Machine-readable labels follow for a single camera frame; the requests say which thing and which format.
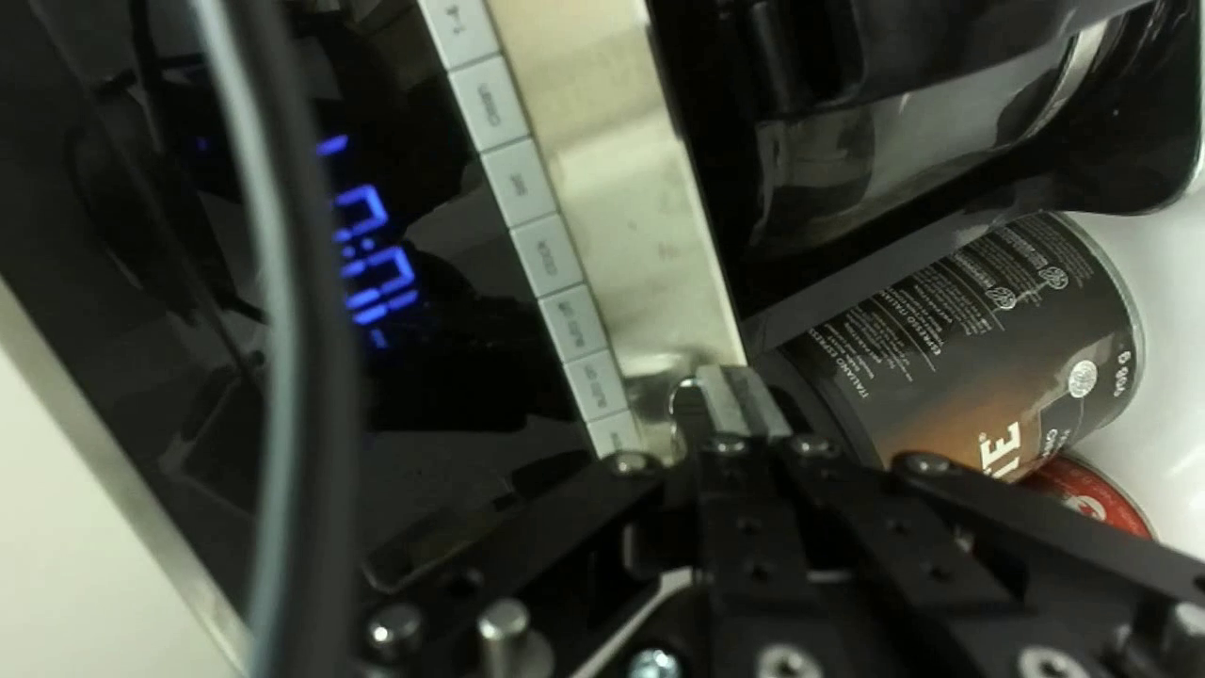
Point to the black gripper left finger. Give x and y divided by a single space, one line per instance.
717 527

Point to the black steel coffeemaker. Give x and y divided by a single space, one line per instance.
136 251

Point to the black glass carafe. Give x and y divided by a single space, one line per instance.
906 100

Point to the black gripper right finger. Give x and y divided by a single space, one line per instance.
878 552

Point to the coffee can with red lid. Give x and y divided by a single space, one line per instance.
965 339

